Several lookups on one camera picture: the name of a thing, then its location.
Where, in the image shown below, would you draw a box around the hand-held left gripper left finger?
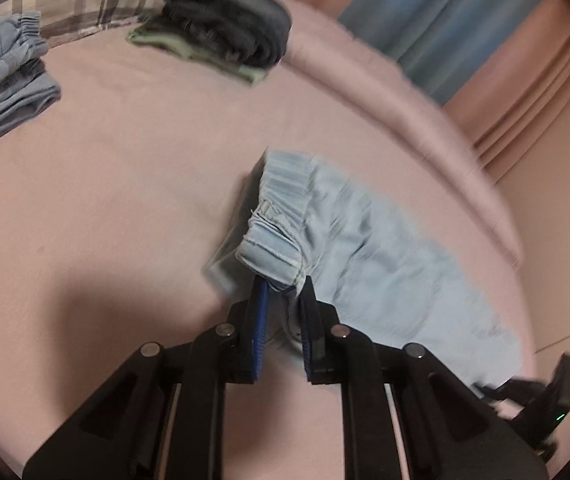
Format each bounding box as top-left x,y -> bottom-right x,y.
22,277 -> 270,480

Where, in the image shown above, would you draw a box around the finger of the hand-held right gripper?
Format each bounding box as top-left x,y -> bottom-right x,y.
474,377 -> 548,418

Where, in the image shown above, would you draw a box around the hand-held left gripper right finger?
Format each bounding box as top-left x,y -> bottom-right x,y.
299,275 -> 550,480

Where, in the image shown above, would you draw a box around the light blue denim pants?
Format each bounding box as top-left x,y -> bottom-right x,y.
205,149 -> 523,386

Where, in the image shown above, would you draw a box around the folded dark grey pants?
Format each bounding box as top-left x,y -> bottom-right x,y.
142,0 -> 292,70

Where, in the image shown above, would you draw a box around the folded blue denim pants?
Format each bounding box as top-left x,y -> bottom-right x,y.
0,11 -> 62,158

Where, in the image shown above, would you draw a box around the pink bed sheet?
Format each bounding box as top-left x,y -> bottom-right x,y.
0,5 -> 540,480

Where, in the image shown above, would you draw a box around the pink comforter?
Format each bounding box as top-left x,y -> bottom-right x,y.
155,0 -> 523,266

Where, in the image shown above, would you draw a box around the folded pale green garment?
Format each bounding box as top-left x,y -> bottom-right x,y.
126,22 -> 268,86

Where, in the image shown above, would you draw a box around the pink curtain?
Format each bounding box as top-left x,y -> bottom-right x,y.
445,0 -> 570,183

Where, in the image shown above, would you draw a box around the blue curtain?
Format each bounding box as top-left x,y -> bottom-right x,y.
337,0 -> 553,106

